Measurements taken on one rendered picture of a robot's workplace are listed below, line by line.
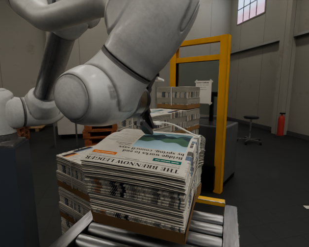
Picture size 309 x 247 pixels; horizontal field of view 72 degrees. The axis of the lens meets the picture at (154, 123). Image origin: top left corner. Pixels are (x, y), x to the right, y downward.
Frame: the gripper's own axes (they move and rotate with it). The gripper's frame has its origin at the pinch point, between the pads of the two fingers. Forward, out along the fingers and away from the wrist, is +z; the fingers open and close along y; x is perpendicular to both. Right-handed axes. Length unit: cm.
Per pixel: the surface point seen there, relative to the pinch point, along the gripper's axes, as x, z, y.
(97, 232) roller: -16.5, -7.8, 45.7
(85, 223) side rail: -22, -7, 45
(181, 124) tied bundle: -19, 133, 20
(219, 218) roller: 22.6, 12.6, 42.1
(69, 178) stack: -71, 41, 52
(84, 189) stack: -55, 36, 55
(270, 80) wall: 135, 652, -82
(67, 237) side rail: -23, -15, 45
